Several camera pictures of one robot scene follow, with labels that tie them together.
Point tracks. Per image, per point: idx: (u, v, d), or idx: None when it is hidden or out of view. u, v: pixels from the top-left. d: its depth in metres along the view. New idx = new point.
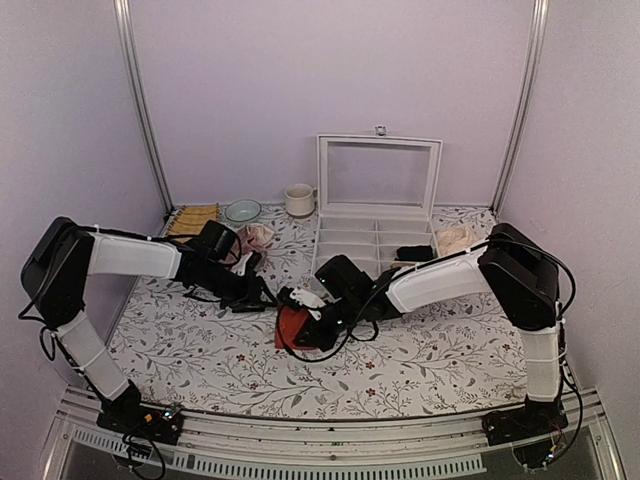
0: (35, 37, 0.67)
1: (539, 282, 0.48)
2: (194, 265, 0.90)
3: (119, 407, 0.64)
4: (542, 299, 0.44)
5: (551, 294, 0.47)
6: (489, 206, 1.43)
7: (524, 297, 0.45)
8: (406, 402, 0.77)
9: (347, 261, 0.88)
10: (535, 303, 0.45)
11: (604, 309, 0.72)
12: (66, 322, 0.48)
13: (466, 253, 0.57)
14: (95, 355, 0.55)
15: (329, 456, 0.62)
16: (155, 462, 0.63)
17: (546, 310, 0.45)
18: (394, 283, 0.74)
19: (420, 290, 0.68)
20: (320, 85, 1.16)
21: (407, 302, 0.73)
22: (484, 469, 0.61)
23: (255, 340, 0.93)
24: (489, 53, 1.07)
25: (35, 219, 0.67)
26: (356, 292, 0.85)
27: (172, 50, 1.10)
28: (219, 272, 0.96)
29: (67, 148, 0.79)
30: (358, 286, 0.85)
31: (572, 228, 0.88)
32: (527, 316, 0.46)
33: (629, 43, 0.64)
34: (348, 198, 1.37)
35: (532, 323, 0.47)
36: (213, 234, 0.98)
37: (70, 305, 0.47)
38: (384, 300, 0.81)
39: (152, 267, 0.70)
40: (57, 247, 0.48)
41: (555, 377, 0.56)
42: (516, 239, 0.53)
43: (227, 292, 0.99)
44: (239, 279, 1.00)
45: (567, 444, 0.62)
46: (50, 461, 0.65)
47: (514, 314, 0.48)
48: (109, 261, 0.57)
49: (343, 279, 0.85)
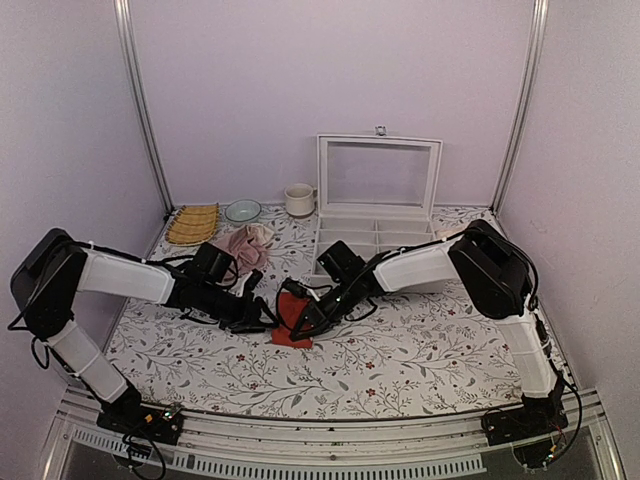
0: (36, 38, 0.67)
1: (507, 274, 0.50)
2: (187, 291, 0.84)
3: (118, 408, 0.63)
4: (502, 289, 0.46)
5: (515, 284, 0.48)
6: (489, 206, 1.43)
7: (485, 286, 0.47)
8: (406, 402, 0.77)
9: (346, 248, 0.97)
10: (497, 292, 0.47)
11: (603, 309, 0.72)
12: (55, 332, 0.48)
13: (443, 242, 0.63)
14: (89, 360, 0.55)
15: (330, 456, 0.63)
16: (155, 461, 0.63)
17: (507, 300, 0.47)
18: (380, 263, 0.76)
19: (401, 272, 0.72)
20: (320, 84, 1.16)
21: (391, 282, 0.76)
22: (484, 468, 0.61)
23: (255, 340, 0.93)
24: (489, 52, 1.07)
25: (35, 218, 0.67)
26: (350, 272, 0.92)
27: (173, 50, 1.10)
28: (214, 293, 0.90)
29: (67, 149, 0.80)
30: (352, 269, 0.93)
31: (571, 228, 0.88)
32: (488, 303, 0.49)
33: (628, 43, 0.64)
34: (349, 198, 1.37)
35: (494, 311, 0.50)
36: (207, 256, 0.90)
37: (57, 317, 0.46)
38: (371, 279, 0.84)
39: (147, 288, 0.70)
40: (47, 258, 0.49)
41: (547, 378, 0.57)
42: (491, 232, 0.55)
43: (224, 315, 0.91)
44: (236, 299, 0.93)
45: (567, 444, 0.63)
46: (50, 461, 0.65)
47: (477, 300, 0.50)
48: (103, 278, 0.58)
49: (339, 260, 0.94)
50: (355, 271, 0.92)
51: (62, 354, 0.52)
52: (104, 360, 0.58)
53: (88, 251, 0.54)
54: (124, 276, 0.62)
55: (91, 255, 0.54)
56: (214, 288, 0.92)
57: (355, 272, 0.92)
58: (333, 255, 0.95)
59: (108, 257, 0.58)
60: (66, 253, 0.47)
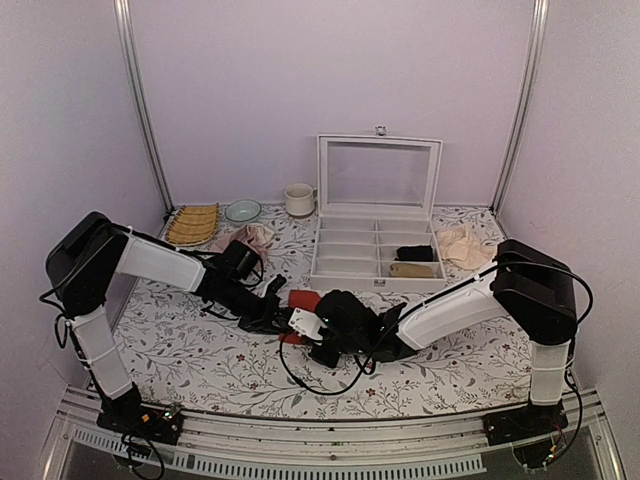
0: (36, 37, 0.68)
1: (557, 294, 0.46)
2: (214, 284, 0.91)
3: (118, 408, 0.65)
4: (564, 314, 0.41)
5: (571, 304, 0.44)
6: (489, 206, 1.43)
7: (543, 315, 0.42)
8: (406, 402, 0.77)
9: (347, 300, 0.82)
10: (558, 318, 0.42)
11: (604, 309, 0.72)
12: (85, 311, 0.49)
13: (475, 280, 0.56)
14: (104, 350, 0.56)
15: (329, 456, 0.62)
16: (154, 461, 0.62)
17: (570, 324, 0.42)
18: (402, 323, 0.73)
19: (430, 326, 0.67)
20: (320, 85, 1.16)
21: (422, 340, 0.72)
22: (485, 468, 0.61)
23: (262, 333, 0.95)
24: (489, 53, 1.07)
25: (37, 218, 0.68)
26: (361, 329, 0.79)
27: (173, 49, 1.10)
28: (236, 291, 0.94)
29: (67, 148, 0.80)
30: (363, 322, 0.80)
31: (572, 227, 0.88)
32: (549, 331, 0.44)
33: (629, 42, 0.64)
34: (349, 198, 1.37)
35: (555, 337, 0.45)
36: (236, 255, 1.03)
37: (91, 298, 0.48)
38: (397, 343, 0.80)
39: (175, 275, 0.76)
40: (88, 239, 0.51)
41: (560, 382, 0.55)
42: (525, 253, 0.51)
43: (245, 313, 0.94)
44: (257, 300, 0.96)
45: (567, 444, 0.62)
46: (50, 461, 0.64)
47: (536, 333, 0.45)
48: (136, 263, 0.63)
49: (346, 318, 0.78)
50: (370, 327, 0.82)
51: (80, 341, 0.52)
52: (115, 354, 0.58)
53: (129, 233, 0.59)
54: (154, 262, 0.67)
55: (130, 239, 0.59)
56: (237, 285, 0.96)
57: (366, 326, 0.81)
58: (340, 311, 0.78)
59: (145, 243, 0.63)
60: (109, 234, 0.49)
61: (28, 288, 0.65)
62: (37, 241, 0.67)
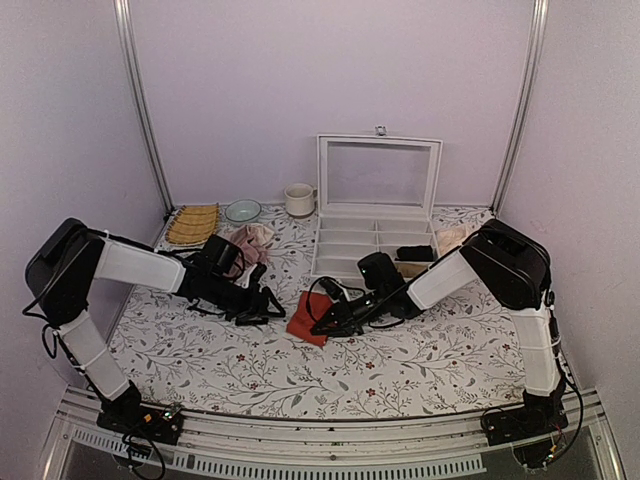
0: (35, 36, 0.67)
1: (530, 267, 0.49)
2: (197, 281, 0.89)
3: (118, 407, 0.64)
4: (521, 278, 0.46)
5: (538, 278, 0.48)
6: (489, 206, 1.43)
7: (503, 276, 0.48)
8: (406, 402, 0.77)
9: (389, 261, 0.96)
10: (514, 281, 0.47)
11: (604, 309, 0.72)
12: (69, 321, 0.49)
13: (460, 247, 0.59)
14: (98, 354, 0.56)
15: (330, 456, 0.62)
16: (155, 461, 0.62)
17: (527, 291, 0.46)
18: (414, 283, 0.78)
19: (429, 284, 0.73)
20: (320, 86, 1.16)
21: (426, 299, 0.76)
22: (484, 468, 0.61)
23: (249, 325, 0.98)
24: (488, 53, 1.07)
25: (37, 219, 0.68)
26: (389, 287, 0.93)
27: (172, 48, 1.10)
28: (221, 285, 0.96)
29: (65, 148, 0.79)
30: (391, 283, 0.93)
31: (572, 227, 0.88)
32: (509, 294, 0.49)
33: (629, 43, 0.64)
34: (348, 198, 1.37)
35: (515, 303, 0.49)
36: (217, 247, 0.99)
37: (73, 303, 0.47)
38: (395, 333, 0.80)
39: (158, 277, 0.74)
40: (66, 247, 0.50)
41: (550, 370, 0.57)
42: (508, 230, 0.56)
43: (231, 305, 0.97)
44: (242, 291, 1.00)
45: (567, 444, 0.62)
46: (50, 461, 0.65)
47: (499, 293, 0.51)
48: (116, 267, 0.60)
49: (380, 274, 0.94)
50: (393, 285, 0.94)
51: (70, 347, 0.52)
52: (110, 355, 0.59)
53: (105, 238, 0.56)
54: (135, 264, 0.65)
55: (108, 243, 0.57)
56: (221, 280, 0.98)
57: (392, 285, 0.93)
58: (376, 265, 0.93)
59: (123, 246, 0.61)
60: (85, 240, 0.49)
61: (28, 290, 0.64)
62: (37, 241, 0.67)
